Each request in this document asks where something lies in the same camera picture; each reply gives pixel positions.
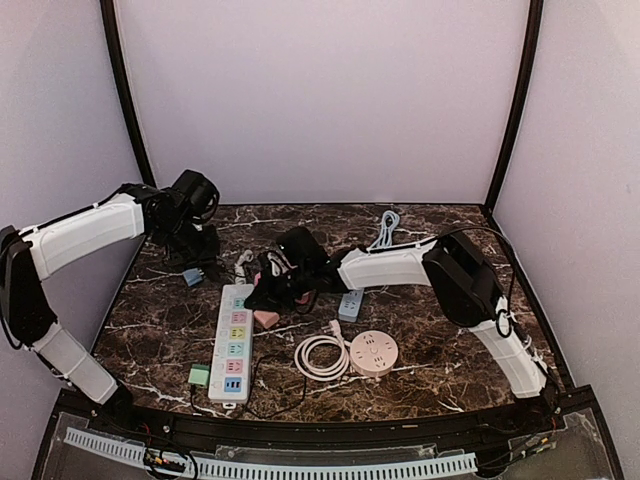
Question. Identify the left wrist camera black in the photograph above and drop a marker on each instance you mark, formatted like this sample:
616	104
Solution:
200	193

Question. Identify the light blue plug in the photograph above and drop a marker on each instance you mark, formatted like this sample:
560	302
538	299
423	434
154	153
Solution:
193	276

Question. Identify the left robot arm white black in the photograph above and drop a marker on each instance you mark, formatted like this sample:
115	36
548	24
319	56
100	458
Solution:
73	249

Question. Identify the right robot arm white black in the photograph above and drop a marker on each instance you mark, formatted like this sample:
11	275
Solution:
463	279

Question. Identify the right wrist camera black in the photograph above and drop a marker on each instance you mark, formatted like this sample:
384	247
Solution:
301	249

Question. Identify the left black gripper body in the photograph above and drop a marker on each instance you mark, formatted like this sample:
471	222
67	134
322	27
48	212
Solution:
189	248

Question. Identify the peach plug adapter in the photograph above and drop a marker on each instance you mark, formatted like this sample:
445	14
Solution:
266	319

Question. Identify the black frame post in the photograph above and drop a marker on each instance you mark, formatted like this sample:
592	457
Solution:
521	89
119	71

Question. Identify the pink plug adapter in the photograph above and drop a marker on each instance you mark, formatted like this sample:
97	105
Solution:
304	299

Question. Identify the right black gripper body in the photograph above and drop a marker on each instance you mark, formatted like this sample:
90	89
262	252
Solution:
299	284

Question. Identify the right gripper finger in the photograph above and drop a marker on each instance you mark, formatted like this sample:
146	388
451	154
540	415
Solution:
257	300
267	287

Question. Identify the black plug adapter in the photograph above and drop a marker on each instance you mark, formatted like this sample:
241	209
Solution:
213	271

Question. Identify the white slotted cable duct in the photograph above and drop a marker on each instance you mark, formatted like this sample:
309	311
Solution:
249	463

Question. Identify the left black frame post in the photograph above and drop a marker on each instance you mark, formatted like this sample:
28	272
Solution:
119	71

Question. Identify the right black frame post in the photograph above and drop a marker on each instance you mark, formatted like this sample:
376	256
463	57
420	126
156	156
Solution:
521	89

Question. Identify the round pink power socket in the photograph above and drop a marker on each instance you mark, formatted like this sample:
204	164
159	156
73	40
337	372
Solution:
373	354

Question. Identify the green usb charger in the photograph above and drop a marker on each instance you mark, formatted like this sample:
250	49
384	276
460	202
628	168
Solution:
199	375

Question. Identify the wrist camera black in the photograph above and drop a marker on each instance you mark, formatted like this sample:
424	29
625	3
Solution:
200	193
301	249

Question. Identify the white long power strip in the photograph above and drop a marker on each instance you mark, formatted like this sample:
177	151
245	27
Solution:
230	372

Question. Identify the light blue power strip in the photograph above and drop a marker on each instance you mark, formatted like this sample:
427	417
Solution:
350	305

